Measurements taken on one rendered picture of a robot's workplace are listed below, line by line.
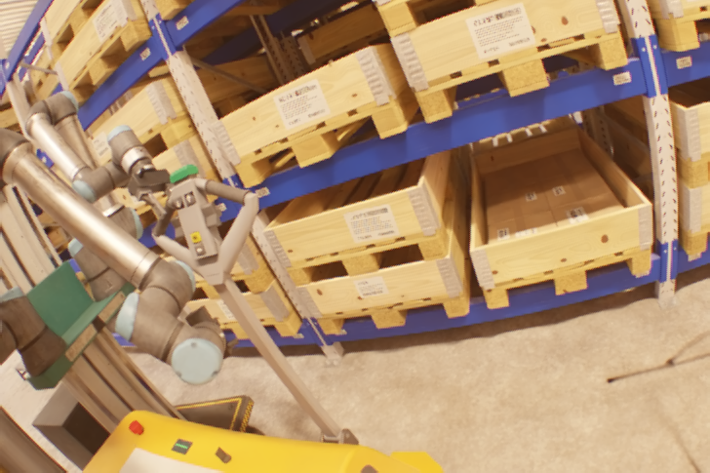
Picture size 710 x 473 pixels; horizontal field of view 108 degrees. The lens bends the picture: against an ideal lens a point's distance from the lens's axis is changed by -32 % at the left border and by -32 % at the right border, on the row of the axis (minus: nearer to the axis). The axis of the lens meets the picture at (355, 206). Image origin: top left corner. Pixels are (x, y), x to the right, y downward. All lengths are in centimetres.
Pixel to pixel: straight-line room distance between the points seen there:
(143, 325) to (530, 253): 139
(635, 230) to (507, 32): 94
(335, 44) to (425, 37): 146
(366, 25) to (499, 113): 148
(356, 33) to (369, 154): 134
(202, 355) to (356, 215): 104
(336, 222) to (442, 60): 80
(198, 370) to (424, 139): 114
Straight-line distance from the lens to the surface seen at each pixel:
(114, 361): 180
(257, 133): 163
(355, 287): 179
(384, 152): 151
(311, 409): 129
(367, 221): 157
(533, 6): 137
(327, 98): 146
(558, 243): 161
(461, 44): 134
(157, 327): 72
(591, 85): 148
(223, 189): 91
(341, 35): 272
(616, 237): 168
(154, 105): 197
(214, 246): 97
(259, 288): 207
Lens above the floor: 145
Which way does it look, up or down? 19 degrees down
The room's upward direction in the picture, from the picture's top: 25 degrees counter-clockwise
